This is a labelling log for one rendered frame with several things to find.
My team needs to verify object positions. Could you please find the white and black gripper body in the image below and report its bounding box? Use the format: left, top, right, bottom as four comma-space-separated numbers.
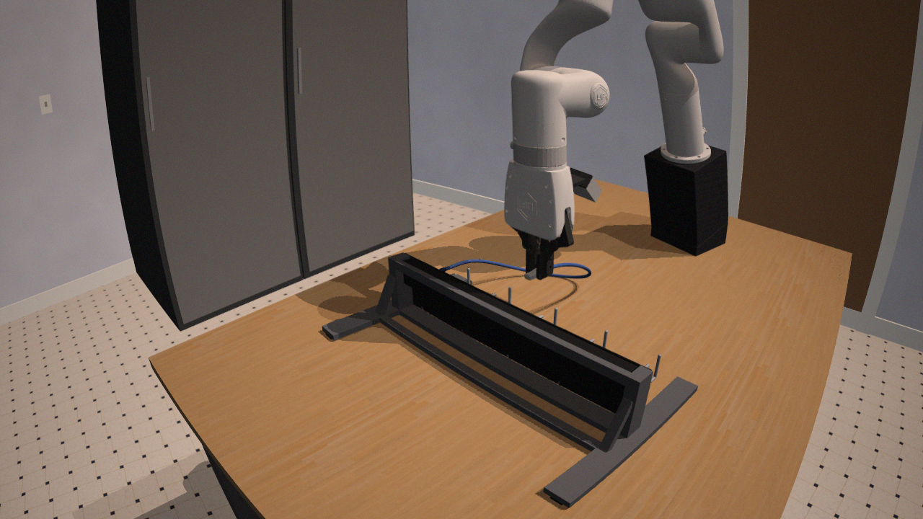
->
504, 159, 575, 240

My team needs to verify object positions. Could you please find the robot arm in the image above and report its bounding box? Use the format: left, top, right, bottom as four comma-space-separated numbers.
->
510, 0, 724, 202

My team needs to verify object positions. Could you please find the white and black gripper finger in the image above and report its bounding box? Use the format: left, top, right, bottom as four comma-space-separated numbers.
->
511, 227, 540, 273
536, 209, 574, 280

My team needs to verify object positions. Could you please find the blue patch cord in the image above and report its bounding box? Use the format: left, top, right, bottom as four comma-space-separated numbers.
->
439, 259, 591, 279

